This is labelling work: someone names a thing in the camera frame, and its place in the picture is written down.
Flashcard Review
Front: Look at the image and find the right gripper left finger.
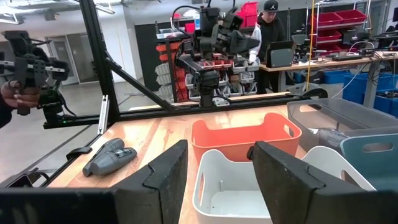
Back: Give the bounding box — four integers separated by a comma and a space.
112, 139, 189, 224

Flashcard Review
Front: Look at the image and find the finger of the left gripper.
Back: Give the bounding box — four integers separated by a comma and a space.
231, 29, 262, 57

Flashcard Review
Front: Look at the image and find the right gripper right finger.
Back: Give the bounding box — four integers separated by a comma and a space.
246, 141, 384, 224

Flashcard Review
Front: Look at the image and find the white plastic bin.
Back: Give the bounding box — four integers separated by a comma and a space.
192, 145, 377, 224

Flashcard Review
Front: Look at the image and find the person with cap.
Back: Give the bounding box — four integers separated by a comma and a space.
255, 0, 287, 95

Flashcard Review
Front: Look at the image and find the red storage bin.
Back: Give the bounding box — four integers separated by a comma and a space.
312, 12, 345, 28
334, 9, 368, 25
235, 1, 259, 29

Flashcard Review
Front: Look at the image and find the orange plastic bin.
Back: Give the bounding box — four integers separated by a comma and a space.
190, 112, 303, 166

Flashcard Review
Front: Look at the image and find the wooden workbench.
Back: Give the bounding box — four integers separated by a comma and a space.
259, 51, 398, 94

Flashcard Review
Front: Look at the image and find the teal plastic bin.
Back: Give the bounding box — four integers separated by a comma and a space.
339, 133, 398, 192

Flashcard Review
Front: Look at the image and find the black table edge clamp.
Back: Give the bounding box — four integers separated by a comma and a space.
65, 146, 93, 161

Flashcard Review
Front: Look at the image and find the grey-brown plastic bin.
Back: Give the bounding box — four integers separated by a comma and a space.
286, 97, 398, 153

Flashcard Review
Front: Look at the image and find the blue storage tub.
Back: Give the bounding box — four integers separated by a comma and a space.
322, 70, 351, 85
342, 72, 398, 105

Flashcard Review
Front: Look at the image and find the person's hand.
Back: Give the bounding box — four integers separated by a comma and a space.
0, 80, 42, 110

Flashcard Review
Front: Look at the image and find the yellow hanging cable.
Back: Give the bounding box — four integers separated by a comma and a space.
305, 0, 316, 91

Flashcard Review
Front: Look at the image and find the silver frame bracket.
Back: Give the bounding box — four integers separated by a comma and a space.
97, 94, 111, 136

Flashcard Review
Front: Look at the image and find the black aluminium table frame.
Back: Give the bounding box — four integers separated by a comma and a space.
42, 0, 329, 188

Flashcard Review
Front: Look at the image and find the black leader arm handle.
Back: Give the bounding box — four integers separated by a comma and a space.
0, 30, 77, 126

